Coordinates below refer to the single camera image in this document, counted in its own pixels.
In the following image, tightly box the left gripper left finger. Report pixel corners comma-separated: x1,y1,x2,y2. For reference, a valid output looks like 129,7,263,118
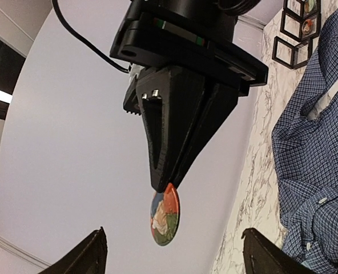
40,227,108,274

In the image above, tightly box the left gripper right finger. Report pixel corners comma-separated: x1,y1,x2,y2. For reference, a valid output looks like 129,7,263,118
242,228,314,274

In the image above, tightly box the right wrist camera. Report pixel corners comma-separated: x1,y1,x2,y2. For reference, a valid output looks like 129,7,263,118
123,64,143,115

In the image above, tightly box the blue checked button shirt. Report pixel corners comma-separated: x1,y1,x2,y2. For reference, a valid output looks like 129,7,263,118
272,9,338,273

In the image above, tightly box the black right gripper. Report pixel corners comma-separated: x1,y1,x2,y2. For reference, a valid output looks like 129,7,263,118
110,1,268,192

